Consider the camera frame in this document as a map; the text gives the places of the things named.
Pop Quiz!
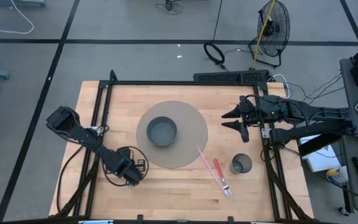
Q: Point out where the grey round placemat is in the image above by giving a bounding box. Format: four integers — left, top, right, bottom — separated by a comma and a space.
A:
135, 100, 209, 169

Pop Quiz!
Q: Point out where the coiled black cable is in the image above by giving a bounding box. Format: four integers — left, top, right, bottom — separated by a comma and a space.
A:
203, 0, 229, 72

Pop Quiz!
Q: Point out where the silver mounting bracket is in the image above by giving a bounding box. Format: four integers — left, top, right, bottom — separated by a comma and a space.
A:
90, 125, 104, 137
260, 127, 275, 139

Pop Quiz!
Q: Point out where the white floor cable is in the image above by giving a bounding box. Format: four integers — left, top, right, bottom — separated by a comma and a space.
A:
0, 0, 35, 35

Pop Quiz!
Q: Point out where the black aluminium table frame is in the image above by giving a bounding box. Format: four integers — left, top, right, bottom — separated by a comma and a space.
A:
48, 69, 320, 224

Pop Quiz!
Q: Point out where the grey bowl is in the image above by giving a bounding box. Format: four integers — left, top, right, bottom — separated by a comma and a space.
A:
145, 115, 178, 148

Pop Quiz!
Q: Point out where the black cable bundle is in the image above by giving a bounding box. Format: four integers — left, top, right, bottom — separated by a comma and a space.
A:
154, 0, 184, 16

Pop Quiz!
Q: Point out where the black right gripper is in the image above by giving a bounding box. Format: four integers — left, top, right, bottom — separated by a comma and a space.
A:
221, 94, 289, 144

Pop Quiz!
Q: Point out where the white box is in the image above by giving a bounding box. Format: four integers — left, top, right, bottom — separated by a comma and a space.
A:
297, 134, 342, 174

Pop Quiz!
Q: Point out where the yellow pole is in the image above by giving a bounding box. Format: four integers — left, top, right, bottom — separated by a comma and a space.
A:
251, 0, 277, 70

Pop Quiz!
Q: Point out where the white and yellow can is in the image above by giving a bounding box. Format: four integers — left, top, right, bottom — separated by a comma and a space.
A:
325, 165, 349, 185

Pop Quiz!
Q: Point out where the pink straw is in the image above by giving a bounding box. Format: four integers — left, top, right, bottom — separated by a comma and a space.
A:
196, 145, 230, 196

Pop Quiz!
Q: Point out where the red-handled fork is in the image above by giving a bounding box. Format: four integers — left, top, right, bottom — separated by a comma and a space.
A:
213, 158, 234, 198

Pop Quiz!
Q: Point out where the white looped cable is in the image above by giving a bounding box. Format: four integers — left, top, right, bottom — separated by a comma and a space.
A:
271, 73, 291, 100

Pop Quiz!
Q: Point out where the black floor fan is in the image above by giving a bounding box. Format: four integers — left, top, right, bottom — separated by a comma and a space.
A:
248, 0, 291, 68

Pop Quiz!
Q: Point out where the black power cable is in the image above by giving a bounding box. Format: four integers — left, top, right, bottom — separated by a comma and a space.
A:
55, 144, 85, 213

